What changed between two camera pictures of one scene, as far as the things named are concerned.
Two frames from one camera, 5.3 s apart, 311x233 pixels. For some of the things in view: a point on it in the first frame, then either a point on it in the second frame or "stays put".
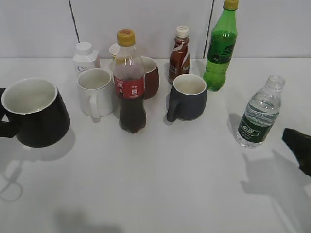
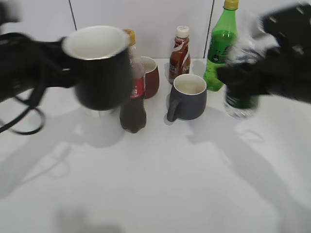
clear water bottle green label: x=261 y=113 -> x=243 y=107
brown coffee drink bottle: x=180 y=61 stays put
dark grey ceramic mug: x=188 y=98 stays put
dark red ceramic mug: x=151 y=78 stays put
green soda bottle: x=223 y=38 stays put
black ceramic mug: x=39 y=117 -> x=104 y=75
